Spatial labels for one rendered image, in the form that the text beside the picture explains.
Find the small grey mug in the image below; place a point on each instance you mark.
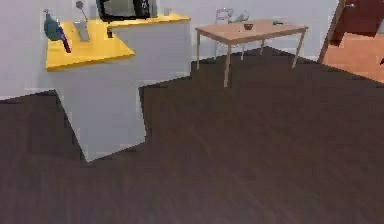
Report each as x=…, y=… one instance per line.
x=166, y=12

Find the yellow topped grey counter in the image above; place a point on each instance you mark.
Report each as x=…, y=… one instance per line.
x=106, y=90

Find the light wooden table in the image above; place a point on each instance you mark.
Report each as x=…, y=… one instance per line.
x=246, y=33

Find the white metal chair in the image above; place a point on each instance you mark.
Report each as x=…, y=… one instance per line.
x=223, y=16

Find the small brown bowl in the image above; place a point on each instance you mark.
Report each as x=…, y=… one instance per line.
x=248, y=26

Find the pale grey kettle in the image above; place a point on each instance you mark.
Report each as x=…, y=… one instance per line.
x=243, y=16

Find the small black object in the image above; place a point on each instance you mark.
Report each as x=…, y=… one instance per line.
x=109, y=33

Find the small teal object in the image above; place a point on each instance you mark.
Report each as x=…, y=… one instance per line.
x=276, y=22

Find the black microwave oven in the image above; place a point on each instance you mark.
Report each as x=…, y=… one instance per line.
x=123, y=8

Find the grey utensil holder cup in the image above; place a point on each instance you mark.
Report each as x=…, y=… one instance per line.
x=82, y=31

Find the dark purple stick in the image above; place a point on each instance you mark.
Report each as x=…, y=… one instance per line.
x=64, y=39

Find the grey ladle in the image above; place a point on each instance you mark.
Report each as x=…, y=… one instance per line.
x=81, y=8

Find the teal round bottle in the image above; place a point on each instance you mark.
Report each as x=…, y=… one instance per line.
x=51, y=28

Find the dark red brown door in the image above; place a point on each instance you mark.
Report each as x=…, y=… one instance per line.
x=358, y=16

